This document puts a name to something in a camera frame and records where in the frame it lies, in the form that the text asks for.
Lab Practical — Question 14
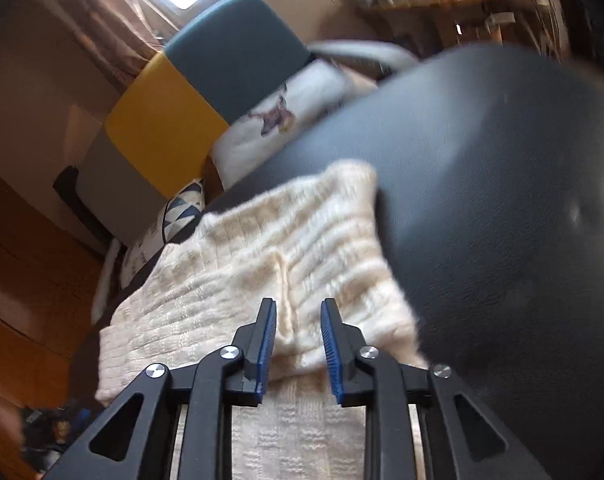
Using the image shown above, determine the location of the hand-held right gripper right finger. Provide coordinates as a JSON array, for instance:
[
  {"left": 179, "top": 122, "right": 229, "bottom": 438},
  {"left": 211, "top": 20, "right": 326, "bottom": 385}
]
[{"left": 320, "top": 297, "right": 552, "bottom": 480}]

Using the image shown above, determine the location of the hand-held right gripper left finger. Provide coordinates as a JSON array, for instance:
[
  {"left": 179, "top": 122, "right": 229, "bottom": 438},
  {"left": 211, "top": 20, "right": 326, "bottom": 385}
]
[{"left": 39, "top": 297, "right": 277, "bottom": 480}]

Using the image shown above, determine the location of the white knit sweater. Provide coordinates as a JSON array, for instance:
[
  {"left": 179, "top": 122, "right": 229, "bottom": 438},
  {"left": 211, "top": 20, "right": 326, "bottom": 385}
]
[{"left": 94, "top": 160, "right": 430, "bottom": 480}]

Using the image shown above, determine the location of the triangle pattern pillow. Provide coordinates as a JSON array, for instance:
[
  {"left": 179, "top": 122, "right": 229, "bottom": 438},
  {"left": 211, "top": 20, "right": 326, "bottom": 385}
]
[{"left": 119, "top": 177, "right": 207, "bottom": 291}]

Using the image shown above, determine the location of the black leather bench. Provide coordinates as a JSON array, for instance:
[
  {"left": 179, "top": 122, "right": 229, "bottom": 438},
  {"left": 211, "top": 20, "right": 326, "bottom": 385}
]
[{"left": 69, "top": 42, "right": 604, "bottom": 480}]

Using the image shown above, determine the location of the dark furniture piece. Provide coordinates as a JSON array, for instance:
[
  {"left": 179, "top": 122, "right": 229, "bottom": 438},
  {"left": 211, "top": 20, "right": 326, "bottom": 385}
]
[{"left": 53, "top": 165, "right": 110, "bottom": 256}]

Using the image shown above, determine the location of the grey yellow teal sofa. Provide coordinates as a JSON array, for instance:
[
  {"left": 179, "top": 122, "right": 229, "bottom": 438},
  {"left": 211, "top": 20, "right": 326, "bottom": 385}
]
[{"left": 77, "top": 0, "right": 417, "bottom": 321}]

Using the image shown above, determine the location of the deer print pillow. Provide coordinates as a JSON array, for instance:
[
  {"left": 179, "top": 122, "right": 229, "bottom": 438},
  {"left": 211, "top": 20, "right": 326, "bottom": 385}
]
[{"left": 211, "top": 60, "right": 377, "bottom": 191}]

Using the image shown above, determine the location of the brown curtain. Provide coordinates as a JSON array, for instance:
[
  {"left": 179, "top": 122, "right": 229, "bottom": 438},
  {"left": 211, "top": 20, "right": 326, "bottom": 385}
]
[{"left": 57, "top": 0, "right": 193, "bottom": 91}]

